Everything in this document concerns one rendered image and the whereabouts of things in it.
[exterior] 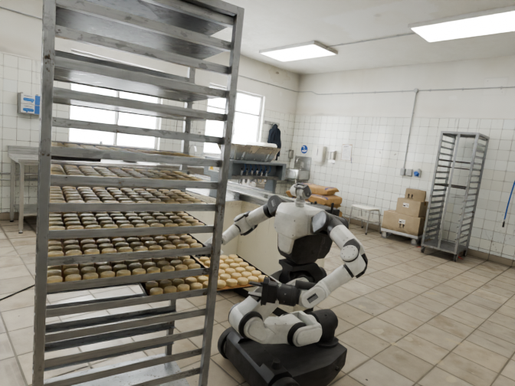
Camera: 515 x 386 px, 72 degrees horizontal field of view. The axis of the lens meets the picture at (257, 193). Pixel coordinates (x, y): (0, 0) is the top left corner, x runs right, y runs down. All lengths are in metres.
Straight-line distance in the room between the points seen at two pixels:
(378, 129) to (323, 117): 1.32
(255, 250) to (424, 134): 4.41
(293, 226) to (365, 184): 5.30
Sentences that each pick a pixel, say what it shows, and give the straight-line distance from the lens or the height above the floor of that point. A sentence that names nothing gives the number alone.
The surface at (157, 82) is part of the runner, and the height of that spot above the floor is 1.50.
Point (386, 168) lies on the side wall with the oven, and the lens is 6.90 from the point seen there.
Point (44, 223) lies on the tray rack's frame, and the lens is 1.28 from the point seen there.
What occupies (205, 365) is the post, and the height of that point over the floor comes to 0.37.
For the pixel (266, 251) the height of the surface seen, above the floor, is 0.49.
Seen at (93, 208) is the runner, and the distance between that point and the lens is 1.31.
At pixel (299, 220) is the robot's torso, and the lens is 1.83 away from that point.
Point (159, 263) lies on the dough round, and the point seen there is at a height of 0.79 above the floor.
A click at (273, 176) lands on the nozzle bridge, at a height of 1.05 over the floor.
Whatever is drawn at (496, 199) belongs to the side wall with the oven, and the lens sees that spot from 6.32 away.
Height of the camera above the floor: 1.32
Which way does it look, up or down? 8 degrees down
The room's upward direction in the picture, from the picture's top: 6 degrees clockwise
